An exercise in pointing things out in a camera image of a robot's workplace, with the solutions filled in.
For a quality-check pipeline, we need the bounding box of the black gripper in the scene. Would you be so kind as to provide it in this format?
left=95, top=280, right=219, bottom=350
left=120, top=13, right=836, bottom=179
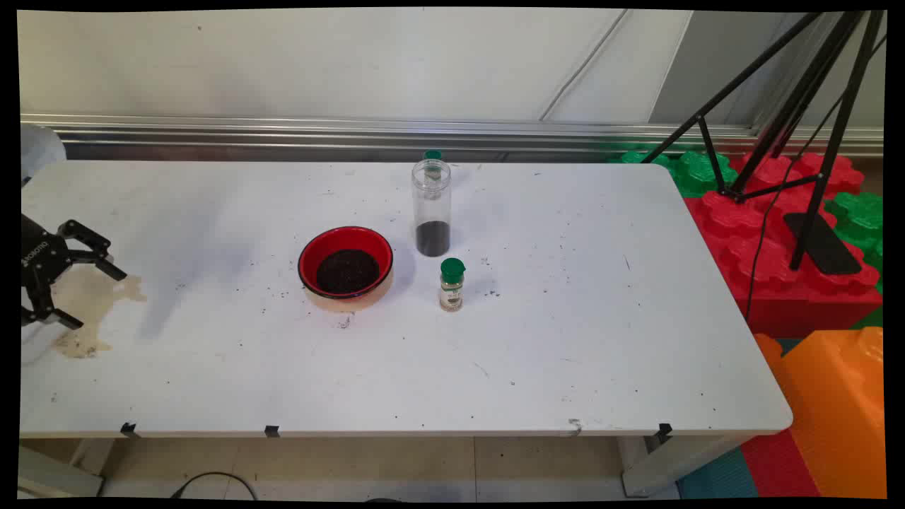
left=20, top=212, right=129, bottom=332

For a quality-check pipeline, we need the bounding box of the black seeds heap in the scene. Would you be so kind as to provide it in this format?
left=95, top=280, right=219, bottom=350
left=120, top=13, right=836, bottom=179
left=316, top=248, right=380, bottom=295
left=416, top=221, right=451, bottom=257

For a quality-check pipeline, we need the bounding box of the clear plastic jar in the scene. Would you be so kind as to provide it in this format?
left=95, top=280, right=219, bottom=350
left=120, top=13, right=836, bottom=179
left=412, top=159, right=452, bottom=258

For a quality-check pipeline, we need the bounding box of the white table leg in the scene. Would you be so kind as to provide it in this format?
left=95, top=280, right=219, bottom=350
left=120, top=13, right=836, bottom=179
left=19, top=438, right=114, bottom=498
left=621, top=433, right=750, bottom=498

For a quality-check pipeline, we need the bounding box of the red bowl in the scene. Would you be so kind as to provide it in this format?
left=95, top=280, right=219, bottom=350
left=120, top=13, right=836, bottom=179
left=298, top=226, right=395, bottom=312

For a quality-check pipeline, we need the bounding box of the green foam block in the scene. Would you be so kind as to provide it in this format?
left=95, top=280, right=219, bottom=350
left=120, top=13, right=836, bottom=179
left=609, top=148, right=740, bottom=199
left=824, top=191, right=884, bottom=273

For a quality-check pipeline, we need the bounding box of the teal floor mat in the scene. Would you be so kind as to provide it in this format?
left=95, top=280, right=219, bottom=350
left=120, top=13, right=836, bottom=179
left=677, top=445, right=761, bottom=500

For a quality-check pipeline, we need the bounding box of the red floor mat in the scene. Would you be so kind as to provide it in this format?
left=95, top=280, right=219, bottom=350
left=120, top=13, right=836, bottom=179
left=739, top=428, right=821, bottom=498

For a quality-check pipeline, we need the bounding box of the black flat plate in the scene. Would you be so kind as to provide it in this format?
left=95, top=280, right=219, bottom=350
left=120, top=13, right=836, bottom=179
left=783, top=211, right=863, bottom=276

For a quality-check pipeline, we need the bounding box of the orange foam block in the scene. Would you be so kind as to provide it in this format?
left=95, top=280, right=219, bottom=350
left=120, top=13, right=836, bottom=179
left=753, top=327, right=888, bottom=500

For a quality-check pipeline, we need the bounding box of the black tripod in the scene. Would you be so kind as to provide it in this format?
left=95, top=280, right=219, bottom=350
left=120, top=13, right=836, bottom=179
left=640, top=10, right=886, bottom=271

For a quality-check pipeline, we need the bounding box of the black floor cable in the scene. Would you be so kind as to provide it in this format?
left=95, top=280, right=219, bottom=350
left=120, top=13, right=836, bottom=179
left=172, top=472, right=259, bottom=500

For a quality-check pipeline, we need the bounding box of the aluminium wall rail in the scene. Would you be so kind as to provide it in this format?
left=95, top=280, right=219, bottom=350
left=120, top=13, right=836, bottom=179
left=21, top=113, right=884, bottom=162

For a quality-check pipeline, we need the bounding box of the thin tripod cable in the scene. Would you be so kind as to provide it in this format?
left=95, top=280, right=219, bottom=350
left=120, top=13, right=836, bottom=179
left=745, top=35, right=886, bottom=322

